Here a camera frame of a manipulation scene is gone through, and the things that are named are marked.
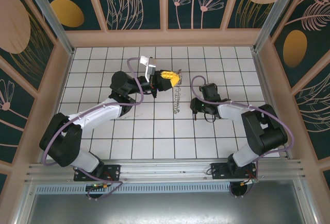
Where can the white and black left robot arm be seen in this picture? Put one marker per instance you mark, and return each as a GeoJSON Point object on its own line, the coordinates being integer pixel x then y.
{"type": "Point", "coordinates": [98, 113]}

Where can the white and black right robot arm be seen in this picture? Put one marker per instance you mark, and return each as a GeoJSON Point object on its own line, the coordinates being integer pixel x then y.
{"type": "Point", "coordinates": [232, 110]}

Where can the yellow power connector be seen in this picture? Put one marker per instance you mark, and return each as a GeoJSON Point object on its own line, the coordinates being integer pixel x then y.
{"type": "Point", "coordinates": [248, 182]}

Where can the clear acrylic rod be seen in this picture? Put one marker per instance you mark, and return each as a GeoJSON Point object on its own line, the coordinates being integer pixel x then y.
{"type": "Point", "coordinates": [51, 20]}

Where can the small green circuit board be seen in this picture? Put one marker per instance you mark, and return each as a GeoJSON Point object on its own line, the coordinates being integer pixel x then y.
{"type": "Point", "coordinates": [98, 186]}

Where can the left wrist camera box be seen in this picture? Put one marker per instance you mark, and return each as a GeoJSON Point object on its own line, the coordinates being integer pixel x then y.
{"type": "Point", "coordinates": [147, 64]}

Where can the aluminium side rail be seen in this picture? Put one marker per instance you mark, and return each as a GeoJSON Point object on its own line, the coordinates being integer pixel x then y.
{"type": "Point", "coordinates": [265, 87]}

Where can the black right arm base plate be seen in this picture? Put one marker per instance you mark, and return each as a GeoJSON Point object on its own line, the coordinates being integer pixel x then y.
{"type": "Point", "coordinates": [221, 171]}

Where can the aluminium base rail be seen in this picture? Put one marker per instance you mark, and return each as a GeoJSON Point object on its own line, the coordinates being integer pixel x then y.
{"type": "Point", "coordinates": [165, 168]}

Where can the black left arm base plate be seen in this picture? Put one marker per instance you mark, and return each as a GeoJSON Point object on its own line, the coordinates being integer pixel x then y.
{"type": "Point", "coordinates": [111, 172]}

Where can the aluminium frame post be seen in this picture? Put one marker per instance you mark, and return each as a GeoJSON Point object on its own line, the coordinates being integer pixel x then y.
{"type": "Point", "coordinates": [270, 15]}

